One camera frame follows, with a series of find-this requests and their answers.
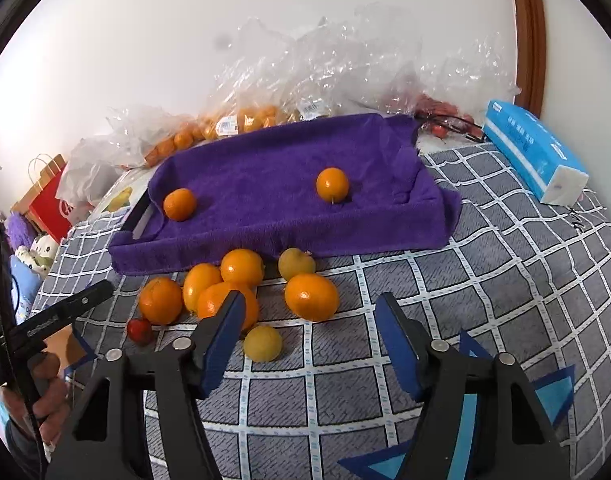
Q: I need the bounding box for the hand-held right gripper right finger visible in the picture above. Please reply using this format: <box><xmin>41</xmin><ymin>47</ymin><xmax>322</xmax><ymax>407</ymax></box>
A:
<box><xmin>374</xmin><ymin>291</ymin><xmax>571</xmax><ymax>480</ymax></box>

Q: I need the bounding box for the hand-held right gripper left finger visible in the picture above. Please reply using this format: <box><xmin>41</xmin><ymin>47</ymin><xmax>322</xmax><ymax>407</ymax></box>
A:
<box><xmin>45</xmin><ymin>290</ymin><xmax>247</xmax><ymax>480</ymax></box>

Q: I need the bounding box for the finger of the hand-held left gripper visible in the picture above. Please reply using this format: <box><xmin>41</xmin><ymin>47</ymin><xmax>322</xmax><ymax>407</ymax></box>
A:
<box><xmin>11</xmin><ymin>280</ymin><xmax>116</xmax><ymax>348</ymax></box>

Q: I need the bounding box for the orange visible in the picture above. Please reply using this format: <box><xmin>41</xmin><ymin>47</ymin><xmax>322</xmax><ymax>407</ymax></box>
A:
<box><xmin>316</xmin><ymin>167</ymin><xmax>350</xmax><ymax>204</ymax></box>
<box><xmin>220</xmin><ymin>248</ymin><xmax>265</xmax><ymax>288</ymax></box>
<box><xmin>163</xmin><ymin>188</ymin><xmax>198</xmax><ymax>222</ymax></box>
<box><xmin>196</xmin><ymin>281</ymin><xmax>260</xmax><ymax>334</ymax></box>
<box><xmin>138</xmin><ymin>276</ymin><xmax>184</xmax><ymax>325</ymax></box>
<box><xmin>284</xmin><ymin>273</ymin><xmax>340</xmax><ymax>322</ymax></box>
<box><xmin>182</xmin><ymin>263</ymin><xmax>223</xmax><ymax>314</ymax></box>

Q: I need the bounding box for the small red fruit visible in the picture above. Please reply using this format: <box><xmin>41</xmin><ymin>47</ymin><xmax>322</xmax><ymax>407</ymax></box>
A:
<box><xmin>126</xmin><ymin>318</ymin><xmax>154</xmax><ymax>347</ymax></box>

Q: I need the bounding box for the yellow-green round fruit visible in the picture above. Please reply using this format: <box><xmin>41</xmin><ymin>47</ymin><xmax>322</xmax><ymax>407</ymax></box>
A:
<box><xmin>278</xmin><ymin>247</ymin><xmax>317</xmax><ymax>281</ymax></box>

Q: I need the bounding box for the black tray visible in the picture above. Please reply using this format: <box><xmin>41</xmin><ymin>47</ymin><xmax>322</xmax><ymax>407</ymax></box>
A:
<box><xmin>119</xmin><ymin>187</ymin><xmax>161</xmax><ymax>244</ymax></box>

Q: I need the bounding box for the clear bag of red fruits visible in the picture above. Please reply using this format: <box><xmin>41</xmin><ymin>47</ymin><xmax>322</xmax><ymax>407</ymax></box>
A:
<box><xmin>380</xmin><ymin>35</ymin><xmax>523</xmax><ymax>143</ymax></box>

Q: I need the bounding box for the person's left hand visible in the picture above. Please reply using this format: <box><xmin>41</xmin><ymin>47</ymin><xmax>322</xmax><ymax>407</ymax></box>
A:
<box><xmin>0</xmin><ymin>355</ymin><xmax>72</xmax><ymax>447</ymax></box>

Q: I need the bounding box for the small yellow citrus fruit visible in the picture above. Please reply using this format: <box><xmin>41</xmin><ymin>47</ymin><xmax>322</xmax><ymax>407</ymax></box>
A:
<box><xmin>242</xmin><ymin>325</ymin><xmax>283</xmax><ymax>362</ymax></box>

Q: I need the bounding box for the blue plush toy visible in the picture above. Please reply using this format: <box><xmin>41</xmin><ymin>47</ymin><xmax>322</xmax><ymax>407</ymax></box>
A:
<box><xmin>9</xmin><ymin>255</ymin><xmax>45</xmax><ymax>326</ymax></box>

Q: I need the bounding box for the white plush toy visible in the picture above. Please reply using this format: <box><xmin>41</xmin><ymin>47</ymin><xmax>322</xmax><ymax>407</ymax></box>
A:
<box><xmin>12</xmin><ymin>232</ymin><xmax>61</xmax><ymax>276</ymax></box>

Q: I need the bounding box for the purple plush toy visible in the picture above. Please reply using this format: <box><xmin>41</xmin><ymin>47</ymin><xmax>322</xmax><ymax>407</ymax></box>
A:
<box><xmin>5</xmin><ymin>211</ymin><xmax>38</xmax><ymax>251</ymax></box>

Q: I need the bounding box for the grey checked blanket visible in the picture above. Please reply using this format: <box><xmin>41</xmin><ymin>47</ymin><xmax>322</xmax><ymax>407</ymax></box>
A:
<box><xmin>15</xmin><ymin>142</ymin><xmax>611</xmax><ymax>480</ymax></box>

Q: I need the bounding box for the crumpled white plastic bag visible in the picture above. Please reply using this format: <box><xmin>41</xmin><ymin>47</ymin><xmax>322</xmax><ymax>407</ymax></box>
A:
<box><xmin>55</xmin><ymin>104</ymin><xmax>186</xmax><ymax>211</ymax></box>

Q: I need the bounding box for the purple towel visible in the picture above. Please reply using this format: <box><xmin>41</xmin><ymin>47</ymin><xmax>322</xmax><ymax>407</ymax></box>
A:
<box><xmin>108</xmin><ymin>112</ymin><xmax>462</xmax><ymax>277</ymax></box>

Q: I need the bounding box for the blue tissue pack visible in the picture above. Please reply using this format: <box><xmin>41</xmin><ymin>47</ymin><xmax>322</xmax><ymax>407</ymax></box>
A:
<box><xmin>483</xmin><ymin>100</ymin><xmax>589</xmax><ymax>207</ymax></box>

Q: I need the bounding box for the brown wooden door frame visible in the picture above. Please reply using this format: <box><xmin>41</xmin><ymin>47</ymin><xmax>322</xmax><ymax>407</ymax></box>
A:
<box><xmin>505</xmin><ymin>0</ymin><xmax>547</xmax><ymax>117</ymax></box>

